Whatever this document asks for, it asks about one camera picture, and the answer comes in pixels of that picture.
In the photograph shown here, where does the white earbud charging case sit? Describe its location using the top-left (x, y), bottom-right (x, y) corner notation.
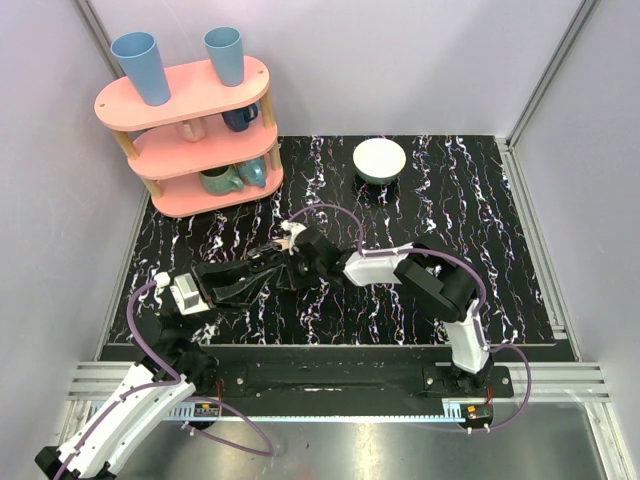
top-left (272, 238), bottom-right (290, 251)

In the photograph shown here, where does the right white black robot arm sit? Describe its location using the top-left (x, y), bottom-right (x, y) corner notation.
top-left (282, 221), bottom-right (493, 397)

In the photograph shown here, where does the light blue tumbler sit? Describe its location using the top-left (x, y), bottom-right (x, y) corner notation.
top-left (110, 31), bottom-right (171, 106)
top-left (204, 26), bottom-right (245, 87)

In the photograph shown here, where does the light blue butterfly mug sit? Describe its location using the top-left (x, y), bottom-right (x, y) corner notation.
top-left (235, 156), bottom-right (267, 188)

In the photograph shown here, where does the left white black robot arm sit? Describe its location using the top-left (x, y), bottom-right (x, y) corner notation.
top-left (35, 255), bottom-right (284, 479)

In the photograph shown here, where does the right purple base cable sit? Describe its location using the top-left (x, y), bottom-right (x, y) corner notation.
top-left (414, 389), bottom-right (532, 434)

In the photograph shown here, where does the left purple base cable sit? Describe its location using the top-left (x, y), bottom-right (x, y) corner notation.
top-left (179, 394), bottom-right (277, 458)

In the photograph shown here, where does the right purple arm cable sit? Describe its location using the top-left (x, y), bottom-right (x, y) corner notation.
top-left (282, 203), bottom-right (533, 421)

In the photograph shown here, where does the pink mug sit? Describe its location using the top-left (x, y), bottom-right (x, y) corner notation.
top-left (179, 118), bottom-right (207, 143)

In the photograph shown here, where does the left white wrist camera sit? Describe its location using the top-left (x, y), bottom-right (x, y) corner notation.
top-left (170, 273), bottom-right (209, 316)

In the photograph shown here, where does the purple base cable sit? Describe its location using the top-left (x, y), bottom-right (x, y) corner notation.
top-left (179, 394), bottom-right (277, 458)
top-left (414, 389), bottom-right (532, 434)

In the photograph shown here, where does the black marble pattern mat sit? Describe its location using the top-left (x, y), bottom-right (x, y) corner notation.
top-left (121, 135), bottom-right (554, 346)

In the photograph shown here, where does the slotted white cable duct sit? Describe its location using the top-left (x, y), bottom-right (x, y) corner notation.
top-left (164, 402), bottom-right (464, 423)

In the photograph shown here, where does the green glazed mug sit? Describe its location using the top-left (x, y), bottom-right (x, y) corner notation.
top-left (199, 165), bottom-right (245, 196)

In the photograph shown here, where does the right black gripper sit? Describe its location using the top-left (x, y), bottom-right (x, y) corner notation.
top-left (278, 247), bottom-right (325, 291)

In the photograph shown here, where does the left light blue tumbler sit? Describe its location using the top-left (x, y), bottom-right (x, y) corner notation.
top-left (110, 31), bottom-right (171, 106)

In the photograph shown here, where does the cream white bowl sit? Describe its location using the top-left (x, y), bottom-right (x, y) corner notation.
top-left (352, 138), bottom-right (406, 185)

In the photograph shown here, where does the right light blue tumbler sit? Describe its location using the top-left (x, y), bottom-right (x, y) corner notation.
top-left (204, 26), bottom-right (245, 87)

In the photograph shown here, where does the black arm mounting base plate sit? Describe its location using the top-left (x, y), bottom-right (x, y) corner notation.
top-left (196, 345), bottom-right (514, 400)

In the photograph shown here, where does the pink three-tier shelf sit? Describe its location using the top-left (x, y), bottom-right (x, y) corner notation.
top-left (94, 56), bottom-right (284, 218)

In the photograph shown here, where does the dark blue mug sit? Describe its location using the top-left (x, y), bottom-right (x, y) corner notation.
top-left (222, 103), bottom-right (259, 132)

